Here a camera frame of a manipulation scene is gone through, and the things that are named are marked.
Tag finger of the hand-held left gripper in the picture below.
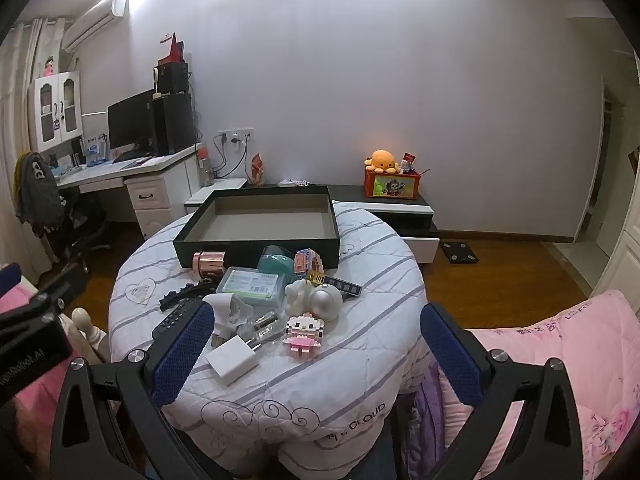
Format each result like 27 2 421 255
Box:
0 264 92 331
0 262 24 295

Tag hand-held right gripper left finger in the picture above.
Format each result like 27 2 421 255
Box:
49 301 236 480

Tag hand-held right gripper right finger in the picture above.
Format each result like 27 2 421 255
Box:
420 302 586 480

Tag black remote control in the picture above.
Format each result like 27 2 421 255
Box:
151 297 206 341

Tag black hair clip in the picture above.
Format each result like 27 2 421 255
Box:
159 282 217 311

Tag white plug adapter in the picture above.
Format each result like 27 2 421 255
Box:
202 292 256 348

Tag clear glass bottle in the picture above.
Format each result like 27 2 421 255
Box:
236 310 281 351

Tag dark green cardboard box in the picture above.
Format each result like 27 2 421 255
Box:
172 185 342 272

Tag white figurine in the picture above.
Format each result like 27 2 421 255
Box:
284 280 316 317

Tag yellow small packet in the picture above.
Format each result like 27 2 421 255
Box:
306 270 362 299

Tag silver ball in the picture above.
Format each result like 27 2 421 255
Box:
309 284 344 320

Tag plain pink cloth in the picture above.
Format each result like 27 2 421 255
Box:
0 282 81 441

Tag cream bedpost knob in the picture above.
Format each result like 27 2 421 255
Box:
71 307 110 363

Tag black office chair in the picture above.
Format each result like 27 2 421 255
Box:
50 192 113 261

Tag purple printed cloth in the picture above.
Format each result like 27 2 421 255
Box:
402 372 453 480

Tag white striped quilt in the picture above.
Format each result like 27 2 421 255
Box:
107 199 433 478

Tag grey skull hoodie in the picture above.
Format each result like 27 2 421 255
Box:
14 151 66 235

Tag rose gold metal canister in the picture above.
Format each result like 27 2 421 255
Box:
192 249 227 281

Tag clear plastic box green label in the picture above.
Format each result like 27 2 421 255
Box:
216 266 286 313

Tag pink printed blanket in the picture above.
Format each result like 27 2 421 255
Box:
435 290 640 480

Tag black bathroom scale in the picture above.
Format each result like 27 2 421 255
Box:
439 241 480 264

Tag pink brick cat figure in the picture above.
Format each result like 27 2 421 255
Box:
282 312 327 358

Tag white desk with drawers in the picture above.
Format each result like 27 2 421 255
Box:
54 142 203 238

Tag clear jar with teal contents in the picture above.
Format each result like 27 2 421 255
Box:
257 245 296 277

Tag blue boxes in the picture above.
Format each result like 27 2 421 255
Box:
82 135 109 166

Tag colourful brick block toy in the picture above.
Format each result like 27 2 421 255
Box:
292 248 326 281

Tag white glass-door cabinet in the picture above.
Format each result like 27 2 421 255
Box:
27 71 84 153

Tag black computer monitor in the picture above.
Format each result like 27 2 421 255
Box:
107 89 157 158

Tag clear bottle red cap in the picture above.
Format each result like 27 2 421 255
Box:
197 147 215 188

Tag orange printed box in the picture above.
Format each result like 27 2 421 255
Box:
365 167 421 201

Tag black computer tower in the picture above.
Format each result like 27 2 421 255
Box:
152 92 197 156

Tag white panelled door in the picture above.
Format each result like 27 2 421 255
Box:
591 210 640 302

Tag orange octopus plush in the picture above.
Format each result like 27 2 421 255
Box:
364 149 401 175

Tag white curtain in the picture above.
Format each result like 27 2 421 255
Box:
0 17 66 271

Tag black box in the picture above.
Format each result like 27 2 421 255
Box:
158 60 191 96

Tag white air conditioner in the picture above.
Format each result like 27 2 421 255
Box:
62 0 130 52

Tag black power cable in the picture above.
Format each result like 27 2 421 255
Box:
212 135 251 179

